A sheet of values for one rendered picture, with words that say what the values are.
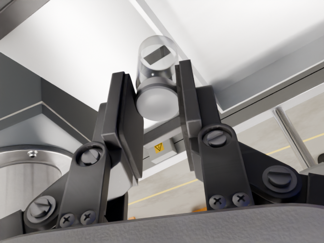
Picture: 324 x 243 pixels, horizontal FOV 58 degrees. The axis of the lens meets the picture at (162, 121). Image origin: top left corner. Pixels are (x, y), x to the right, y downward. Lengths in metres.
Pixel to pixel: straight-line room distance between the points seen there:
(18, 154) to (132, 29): 0.29
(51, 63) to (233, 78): 0.24
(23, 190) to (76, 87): 0.21
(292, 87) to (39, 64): 1.11
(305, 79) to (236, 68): 0.93
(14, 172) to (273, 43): 0.43
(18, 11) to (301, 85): 1.17
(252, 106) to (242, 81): 0.88
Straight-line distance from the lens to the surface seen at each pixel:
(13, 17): 0.28
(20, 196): 0.50
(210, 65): 0.39
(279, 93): 1.32
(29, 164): 0.53
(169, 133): 0.46
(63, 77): 0.36
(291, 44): 0.43
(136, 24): 0.32
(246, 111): 1.31
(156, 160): 1.36
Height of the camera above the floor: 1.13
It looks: 32 degrees down
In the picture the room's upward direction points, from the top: 163 degrees clockwise
